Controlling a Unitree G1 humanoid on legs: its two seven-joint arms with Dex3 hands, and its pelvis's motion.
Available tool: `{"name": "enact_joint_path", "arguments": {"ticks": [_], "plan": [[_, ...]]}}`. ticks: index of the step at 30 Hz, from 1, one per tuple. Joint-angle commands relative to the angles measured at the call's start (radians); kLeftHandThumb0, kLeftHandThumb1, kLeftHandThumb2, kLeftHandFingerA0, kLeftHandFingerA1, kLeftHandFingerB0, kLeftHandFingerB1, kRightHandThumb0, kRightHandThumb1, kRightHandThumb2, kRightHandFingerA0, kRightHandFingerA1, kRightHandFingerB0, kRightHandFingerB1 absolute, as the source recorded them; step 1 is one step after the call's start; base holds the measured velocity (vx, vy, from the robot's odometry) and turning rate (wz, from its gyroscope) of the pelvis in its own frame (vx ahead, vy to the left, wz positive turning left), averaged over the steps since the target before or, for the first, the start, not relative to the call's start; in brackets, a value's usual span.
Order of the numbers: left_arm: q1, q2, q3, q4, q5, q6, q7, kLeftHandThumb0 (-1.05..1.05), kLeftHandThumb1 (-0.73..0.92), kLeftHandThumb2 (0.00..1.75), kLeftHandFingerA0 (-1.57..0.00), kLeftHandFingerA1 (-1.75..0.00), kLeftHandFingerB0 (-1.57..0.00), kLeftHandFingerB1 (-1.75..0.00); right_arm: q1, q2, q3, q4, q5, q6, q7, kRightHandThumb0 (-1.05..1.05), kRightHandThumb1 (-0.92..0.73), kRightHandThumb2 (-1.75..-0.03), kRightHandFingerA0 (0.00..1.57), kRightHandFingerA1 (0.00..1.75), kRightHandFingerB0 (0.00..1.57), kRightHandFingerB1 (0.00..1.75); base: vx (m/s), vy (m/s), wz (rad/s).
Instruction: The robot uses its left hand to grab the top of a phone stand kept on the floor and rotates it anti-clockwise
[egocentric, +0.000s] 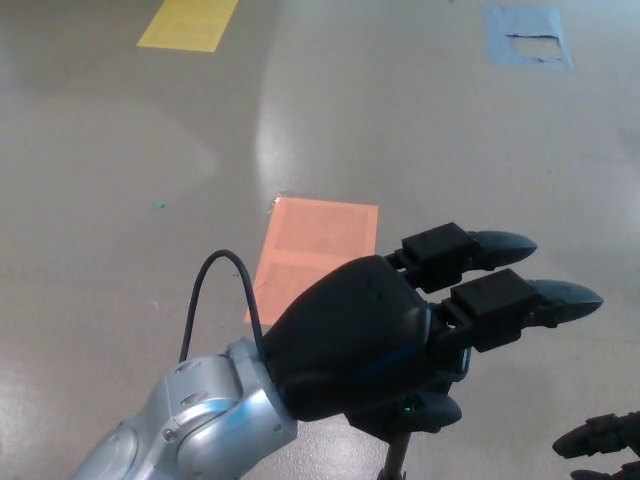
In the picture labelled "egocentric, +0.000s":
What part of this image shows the black phone stand tripod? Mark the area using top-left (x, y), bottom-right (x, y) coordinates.
top-left (378, 430), bottom-right (414, 480)

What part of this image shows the yellow floor tape patch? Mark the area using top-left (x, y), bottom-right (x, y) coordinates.
top-left (135, 0), bottom-right (240, 53)

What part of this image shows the torn blue floor tape patch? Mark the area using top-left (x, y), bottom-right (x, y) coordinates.
top-left (482, 4), bottom-right (573, 72)

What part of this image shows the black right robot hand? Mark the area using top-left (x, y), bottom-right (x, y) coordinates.
top-left (552, 412), bottom-right (640, 480)

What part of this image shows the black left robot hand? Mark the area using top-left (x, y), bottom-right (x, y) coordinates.
top-left (263, 223), bottom-right (605, 442)

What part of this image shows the orange floor tape patch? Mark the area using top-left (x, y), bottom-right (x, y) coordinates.
top-left (243, 196), bottom-right (380, 326)

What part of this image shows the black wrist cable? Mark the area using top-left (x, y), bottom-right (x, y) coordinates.
top-left (179, 249), bottom-right (266, 362)

